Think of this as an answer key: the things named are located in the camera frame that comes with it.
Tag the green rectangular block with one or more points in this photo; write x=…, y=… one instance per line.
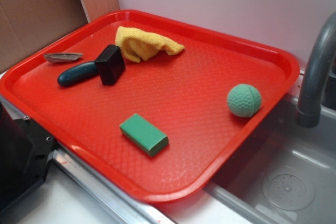
x=144, y=135

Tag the red plastic tray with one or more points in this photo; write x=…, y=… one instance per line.
x=184, y=96

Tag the yellow cloth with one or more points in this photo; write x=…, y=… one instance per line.
x=137, y=45

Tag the green dimpled ball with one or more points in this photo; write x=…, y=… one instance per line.
x=244, y=100

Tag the grey plastic sink basin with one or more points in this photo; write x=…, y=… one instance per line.
x=282, y=173

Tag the grey faucet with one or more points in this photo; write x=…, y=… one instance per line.
x=318, y=85

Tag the brown cardboard panel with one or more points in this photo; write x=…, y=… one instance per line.
x=30, y=25

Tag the black-headed brush with teal handle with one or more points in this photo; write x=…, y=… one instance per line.
x=109, y=65

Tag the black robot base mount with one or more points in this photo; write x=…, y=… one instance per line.
x=26, y=150

